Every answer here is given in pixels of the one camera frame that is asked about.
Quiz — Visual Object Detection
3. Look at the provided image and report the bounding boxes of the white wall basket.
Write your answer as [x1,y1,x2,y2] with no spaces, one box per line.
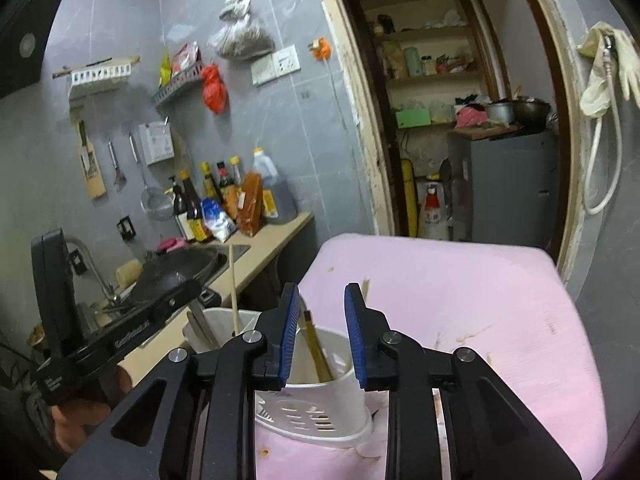
[69,62,133,98]

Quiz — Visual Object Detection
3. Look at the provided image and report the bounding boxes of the white sack with red print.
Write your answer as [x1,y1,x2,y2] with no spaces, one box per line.
[417,180,451,241]

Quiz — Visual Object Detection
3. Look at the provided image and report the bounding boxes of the grey cabinet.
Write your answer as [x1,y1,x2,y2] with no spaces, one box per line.
[447,132,560,256]

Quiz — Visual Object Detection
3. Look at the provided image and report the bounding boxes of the yellow gas cylinder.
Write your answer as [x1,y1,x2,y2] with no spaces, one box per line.
[400,159,418,238]

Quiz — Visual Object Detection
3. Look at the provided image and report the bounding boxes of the pink floral tablecloth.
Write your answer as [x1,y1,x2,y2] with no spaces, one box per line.
[255,232,608,480]

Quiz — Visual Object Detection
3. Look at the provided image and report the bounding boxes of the large oil jug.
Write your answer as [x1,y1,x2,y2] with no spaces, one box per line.
[251,147,297,223]

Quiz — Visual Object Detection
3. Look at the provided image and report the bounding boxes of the sauce bottle yellow cap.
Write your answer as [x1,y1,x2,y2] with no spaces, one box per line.
[200,161,223,206]

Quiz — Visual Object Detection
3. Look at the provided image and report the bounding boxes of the chrome faucet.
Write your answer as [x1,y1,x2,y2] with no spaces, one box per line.
[65,237,118,301]

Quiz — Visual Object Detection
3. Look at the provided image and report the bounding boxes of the person's left hand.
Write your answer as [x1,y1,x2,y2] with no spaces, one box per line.
[52,365,133,461]

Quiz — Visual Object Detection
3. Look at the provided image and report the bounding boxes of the blue white bag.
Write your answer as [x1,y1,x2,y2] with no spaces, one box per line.
[202,197,237,242]

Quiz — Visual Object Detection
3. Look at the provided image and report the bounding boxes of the beige kitchen counter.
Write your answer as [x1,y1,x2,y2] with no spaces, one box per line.
[120,211,315,376]

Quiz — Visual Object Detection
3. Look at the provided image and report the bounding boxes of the grey wall shelf rack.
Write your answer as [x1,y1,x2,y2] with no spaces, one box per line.
[154,65,206,108]

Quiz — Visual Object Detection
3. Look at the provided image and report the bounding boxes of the wooden door frame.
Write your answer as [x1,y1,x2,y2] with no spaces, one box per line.
[307,0,588,286]

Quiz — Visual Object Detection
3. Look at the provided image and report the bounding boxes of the wooden cutting board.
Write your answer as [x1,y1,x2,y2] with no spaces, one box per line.
[452,124,518,140]

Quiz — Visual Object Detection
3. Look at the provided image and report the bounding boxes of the dark bottle red cap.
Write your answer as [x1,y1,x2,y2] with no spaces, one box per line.
[216,161,236,201]

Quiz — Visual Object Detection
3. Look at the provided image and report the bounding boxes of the clear bag of dried goods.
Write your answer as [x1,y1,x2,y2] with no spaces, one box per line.
[207,0,276,58]

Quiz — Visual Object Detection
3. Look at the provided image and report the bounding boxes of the steel sink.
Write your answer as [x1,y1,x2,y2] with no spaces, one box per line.
[200,244,251,283]

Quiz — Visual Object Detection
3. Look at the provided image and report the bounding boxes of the black pump bottle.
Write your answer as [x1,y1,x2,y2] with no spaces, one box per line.
[171,175,190,241]

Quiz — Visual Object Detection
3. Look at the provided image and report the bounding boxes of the pink cloth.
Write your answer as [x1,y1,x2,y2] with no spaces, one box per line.
[455,106,488,128]

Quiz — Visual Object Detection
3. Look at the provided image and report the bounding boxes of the dark cooking pot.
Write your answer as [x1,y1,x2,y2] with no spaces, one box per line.
[510,100,552,128]

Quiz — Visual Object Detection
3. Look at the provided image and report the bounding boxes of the wooden pantry shelf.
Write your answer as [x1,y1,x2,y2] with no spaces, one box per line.
[357,0,496,133]

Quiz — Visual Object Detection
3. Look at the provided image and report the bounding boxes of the loofah sponge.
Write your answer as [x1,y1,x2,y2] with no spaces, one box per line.
[116,260,143,286]

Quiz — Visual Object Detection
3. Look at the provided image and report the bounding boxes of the steel pot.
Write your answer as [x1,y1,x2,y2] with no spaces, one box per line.
[484,102,517,123]

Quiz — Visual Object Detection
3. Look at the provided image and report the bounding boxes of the black range hood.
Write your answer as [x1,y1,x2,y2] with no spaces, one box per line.
[0,0,66,100]

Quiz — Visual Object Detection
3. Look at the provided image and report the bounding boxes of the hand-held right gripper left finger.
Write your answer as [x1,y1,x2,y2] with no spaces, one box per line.
[57,282,301,480]

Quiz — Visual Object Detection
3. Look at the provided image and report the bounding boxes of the green box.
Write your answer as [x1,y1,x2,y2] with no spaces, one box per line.
[395,108,432,130]

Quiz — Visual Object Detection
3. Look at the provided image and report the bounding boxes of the wooden knife holder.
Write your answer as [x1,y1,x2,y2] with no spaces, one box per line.
[75,110,107,202]

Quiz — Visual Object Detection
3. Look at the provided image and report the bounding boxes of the white plastic utensil holder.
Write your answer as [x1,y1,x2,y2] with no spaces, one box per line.
[182,307,376,448]

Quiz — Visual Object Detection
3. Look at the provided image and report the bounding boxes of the metal peeler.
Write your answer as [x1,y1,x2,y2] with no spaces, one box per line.
[106,140,127,193]

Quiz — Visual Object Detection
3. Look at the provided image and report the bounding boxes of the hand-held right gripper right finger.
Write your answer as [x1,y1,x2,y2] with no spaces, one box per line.
[344,282,583,480]

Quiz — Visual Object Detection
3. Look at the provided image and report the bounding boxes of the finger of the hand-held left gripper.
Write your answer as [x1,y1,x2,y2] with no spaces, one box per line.
[167,280,223,313]

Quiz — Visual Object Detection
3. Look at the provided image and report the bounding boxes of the red plastic bag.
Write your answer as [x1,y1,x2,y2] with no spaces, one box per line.
[201,64,228,114]

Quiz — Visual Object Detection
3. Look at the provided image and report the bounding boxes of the metal strainer ladle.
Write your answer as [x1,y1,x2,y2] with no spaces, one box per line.
[129,132,169,221]

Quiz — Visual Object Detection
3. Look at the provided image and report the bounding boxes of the white wall box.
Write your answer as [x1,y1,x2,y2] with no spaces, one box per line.
[138,121,175,166]

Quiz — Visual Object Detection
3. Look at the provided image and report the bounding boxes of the cream rubber gloves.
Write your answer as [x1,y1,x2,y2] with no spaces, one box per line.
[577,21,640,121]

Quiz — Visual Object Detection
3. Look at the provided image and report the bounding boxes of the white wall outlet panel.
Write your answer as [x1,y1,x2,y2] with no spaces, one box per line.
[250,45,301,86]

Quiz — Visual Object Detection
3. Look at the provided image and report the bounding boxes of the black wok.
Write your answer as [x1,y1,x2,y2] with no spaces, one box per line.
[120,247,228,306]

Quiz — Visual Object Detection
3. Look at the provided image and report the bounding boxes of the orange red packet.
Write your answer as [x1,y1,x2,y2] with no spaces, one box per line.
[236,172,265,237]

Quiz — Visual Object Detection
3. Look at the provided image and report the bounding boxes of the dark sauce bottle yellow label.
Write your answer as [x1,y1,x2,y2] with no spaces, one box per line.
[179,170,208,243]

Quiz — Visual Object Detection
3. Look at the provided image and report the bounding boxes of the red snack packet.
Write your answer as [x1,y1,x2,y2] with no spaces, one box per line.
[171,42,202,81]

